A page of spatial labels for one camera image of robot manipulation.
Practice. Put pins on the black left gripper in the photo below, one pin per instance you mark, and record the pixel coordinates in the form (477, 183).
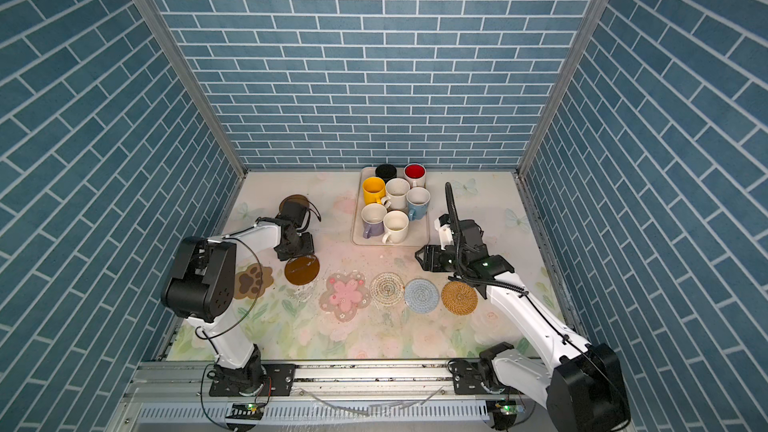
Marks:
(307, 248)

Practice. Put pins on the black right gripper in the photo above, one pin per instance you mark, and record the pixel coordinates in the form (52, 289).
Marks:
(431, 257)

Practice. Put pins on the matte brown wooden coaster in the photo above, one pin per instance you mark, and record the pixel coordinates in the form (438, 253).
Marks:
(293, 203)

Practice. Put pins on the tan rattan round coaster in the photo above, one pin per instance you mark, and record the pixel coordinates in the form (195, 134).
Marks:
(459, 298)

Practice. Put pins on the glossy brown scratched coaster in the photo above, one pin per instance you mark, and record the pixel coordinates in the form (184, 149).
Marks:
(302, 270)

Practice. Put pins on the blue woven round coaster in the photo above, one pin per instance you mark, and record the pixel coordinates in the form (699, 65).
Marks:
(421, 296)

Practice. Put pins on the brown paw shaped coaster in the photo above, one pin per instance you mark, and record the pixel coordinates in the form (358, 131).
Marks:
(252, 282)

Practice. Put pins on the multicolour woven round coaster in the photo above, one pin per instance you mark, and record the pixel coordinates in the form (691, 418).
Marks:
(387, 289)

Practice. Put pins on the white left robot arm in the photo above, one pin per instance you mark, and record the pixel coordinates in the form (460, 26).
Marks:
(200, 286)

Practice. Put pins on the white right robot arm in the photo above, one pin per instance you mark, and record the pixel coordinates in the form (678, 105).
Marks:
(581, 385)

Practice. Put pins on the pink flower silicone coaster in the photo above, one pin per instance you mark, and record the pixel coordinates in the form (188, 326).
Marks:
(345, 295)

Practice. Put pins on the beige serving tray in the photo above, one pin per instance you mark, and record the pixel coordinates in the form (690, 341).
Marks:
(418, 231)

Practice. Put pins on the blue floral mug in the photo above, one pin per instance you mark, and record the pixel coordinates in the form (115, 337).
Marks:
(418, 199)

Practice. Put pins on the plain white mug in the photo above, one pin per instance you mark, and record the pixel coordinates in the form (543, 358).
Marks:
(396, 225)

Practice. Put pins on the purple mug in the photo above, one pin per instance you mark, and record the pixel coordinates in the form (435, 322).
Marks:
(372, 217)

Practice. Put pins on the yellow mug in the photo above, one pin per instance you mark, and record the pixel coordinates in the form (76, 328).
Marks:
(374, 190)

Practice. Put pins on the white speckled mug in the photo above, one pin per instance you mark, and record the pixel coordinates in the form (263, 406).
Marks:
(396, 194)

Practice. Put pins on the white mug red inside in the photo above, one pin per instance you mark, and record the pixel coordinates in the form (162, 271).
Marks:
(415, 175)

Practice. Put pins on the black mug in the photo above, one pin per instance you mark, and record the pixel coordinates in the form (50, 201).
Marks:
(386, 172)

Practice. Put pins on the white vented strip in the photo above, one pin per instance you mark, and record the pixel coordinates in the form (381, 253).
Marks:
(312, 412)

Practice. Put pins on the right circuit board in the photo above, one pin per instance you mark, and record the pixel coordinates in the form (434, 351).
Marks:
(504, 414)

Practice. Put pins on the circuit board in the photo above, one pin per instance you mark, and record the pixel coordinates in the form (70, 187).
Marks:
(504, 414)
(244, 417)

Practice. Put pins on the left circuit board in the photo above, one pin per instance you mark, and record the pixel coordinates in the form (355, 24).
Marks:
(244, 417)

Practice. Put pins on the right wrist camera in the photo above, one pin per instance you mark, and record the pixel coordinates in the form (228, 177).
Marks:
(444, 232)

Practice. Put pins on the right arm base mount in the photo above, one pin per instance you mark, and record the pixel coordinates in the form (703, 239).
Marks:
(475, 378)

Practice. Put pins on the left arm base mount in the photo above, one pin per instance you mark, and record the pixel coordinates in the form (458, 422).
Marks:
(263, 380)

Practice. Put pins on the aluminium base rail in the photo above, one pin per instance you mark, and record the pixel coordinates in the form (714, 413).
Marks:
(379, 380)

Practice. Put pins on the aluminium corner post left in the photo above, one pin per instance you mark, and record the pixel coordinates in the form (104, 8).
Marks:
(154, 20)

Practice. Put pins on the aluminium corner post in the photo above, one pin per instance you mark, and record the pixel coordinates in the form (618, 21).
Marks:
(591, 18)
(154, 20)

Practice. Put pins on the aluminium corner post right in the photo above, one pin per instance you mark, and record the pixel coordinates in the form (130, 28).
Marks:
(591, 18)

